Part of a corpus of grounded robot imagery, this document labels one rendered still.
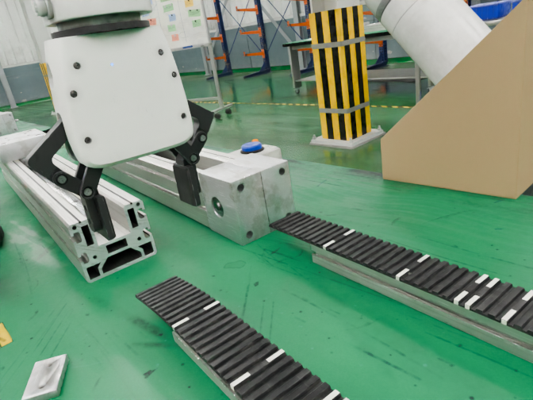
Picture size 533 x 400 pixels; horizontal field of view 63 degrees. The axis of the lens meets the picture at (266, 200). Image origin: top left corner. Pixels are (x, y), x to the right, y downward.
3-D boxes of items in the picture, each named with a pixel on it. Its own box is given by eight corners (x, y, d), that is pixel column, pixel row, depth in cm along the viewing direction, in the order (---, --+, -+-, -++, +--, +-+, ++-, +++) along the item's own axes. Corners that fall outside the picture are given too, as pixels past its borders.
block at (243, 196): (308, 214, 67) (300, 155, 63) (243, 246, 60) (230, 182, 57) (272, 201, 74) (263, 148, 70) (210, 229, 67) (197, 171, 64)
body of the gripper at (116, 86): (39, 15, 28) (89, 177, 32) (178, 2, 34) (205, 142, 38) (18, 27, 34) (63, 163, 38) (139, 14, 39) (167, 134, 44)
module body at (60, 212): (157, 253, 62) (141, 198, 59) (88, 283, 57) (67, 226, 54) (44, 169, 124) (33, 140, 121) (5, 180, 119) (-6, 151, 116)
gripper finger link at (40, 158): (8, 127, 31) (44, 194, 34) (107, 91, 35) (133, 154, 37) (5, 125, 32) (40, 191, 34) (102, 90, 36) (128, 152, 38)
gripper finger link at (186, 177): (180, 139, 39) (195, 208, 41) (210, 130, 40) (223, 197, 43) (164, 136, 41) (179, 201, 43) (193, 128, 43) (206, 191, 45)
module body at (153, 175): (261, 207, 72) (252, 158, 69) (210, 229, 67) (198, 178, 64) (108, 151, 134) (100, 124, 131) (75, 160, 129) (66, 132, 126)
